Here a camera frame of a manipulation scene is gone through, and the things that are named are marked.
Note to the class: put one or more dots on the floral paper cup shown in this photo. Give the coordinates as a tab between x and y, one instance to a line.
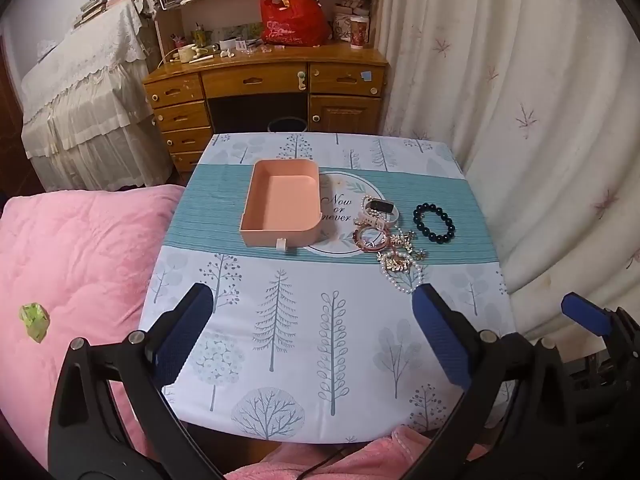
359	32

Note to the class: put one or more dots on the cream mug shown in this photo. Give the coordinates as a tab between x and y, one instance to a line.
186	53

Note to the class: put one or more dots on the pink fleece clothing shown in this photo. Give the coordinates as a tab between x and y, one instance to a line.
360	460

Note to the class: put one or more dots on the green paper piece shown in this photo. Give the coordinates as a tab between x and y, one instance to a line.
34	322

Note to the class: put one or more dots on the white wrist watch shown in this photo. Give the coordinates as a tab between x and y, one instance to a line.
371	218

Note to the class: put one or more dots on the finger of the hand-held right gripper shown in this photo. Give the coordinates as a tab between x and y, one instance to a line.
585	312

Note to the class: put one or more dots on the floral tin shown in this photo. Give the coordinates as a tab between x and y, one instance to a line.
342	26

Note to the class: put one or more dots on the cream floral curtain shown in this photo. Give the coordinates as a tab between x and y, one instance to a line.
525	85

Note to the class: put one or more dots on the tree print tablecloth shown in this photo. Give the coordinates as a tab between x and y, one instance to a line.
300	310

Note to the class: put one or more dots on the red plastic bag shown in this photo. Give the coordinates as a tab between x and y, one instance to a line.
292	20

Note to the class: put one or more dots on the pink plastic box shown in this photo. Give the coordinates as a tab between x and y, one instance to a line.
285	195

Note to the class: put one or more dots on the wooden desk with hutch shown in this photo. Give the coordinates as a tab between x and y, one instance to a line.
240	80

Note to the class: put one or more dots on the stack of books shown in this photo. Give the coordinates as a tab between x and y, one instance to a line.
105	2

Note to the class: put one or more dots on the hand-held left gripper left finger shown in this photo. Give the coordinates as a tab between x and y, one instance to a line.
182	335

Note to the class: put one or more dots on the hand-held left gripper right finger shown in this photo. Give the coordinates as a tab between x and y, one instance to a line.
442	332

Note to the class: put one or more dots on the white lace furniture cover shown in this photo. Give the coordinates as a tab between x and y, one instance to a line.
85	90

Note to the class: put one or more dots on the pink fleece blanket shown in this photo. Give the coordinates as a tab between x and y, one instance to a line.
85	260

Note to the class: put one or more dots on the dark trash bin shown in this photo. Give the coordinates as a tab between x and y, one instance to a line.
286	124

